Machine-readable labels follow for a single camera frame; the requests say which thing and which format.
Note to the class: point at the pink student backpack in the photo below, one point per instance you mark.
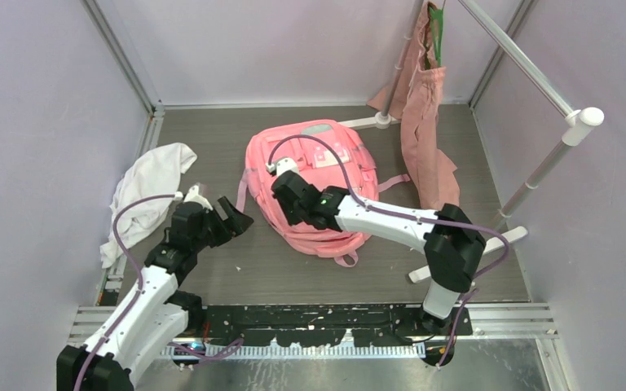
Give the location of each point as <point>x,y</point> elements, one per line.
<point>328,153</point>

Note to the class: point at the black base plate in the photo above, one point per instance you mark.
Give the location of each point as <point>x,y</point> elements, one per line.
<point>368,325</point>

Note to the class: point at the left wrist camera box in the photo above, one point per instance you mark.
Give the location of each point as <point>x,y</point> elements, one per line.
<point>196,194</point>

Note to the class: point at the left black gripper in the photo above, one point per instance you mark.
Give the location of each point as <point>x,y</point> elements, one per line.
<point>235,224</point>

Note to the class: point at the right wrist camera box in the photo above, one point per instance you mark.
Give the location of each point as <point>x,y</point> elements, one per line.
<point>281,166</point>

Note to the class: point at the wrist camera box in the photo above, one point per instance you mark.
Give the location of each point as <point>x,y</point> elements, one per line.
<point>196,194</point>
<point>281,166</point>

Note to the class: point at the green clothes hanger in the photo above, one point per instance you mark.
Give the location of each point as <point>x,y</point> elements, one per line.
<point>434,38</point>

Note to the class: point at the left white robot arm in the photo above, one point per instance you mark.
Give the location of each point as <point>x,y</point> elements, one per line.
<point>116,355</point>

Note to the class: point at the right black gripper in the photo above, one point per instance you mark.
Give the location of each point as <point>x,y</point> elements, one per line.
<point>290,217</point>

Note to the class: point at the white perforated cable rail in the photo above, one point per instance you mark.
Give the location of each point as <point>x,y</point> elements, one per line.
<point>342,351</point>

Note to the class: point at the pink hanging garment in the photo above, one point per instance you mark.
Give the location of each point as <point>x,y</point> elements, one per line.
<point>414,97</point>

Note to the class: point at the white clothes rack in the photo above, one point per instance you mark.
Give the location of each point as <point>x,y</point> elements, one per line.
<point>575,252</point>

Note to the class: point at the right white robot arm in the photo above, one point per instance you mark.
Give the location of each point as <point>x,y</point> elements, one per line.
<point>451,245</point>

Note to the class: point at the white cloth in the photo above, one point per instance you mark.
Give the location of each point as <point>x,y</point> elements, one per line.
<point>156,172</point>

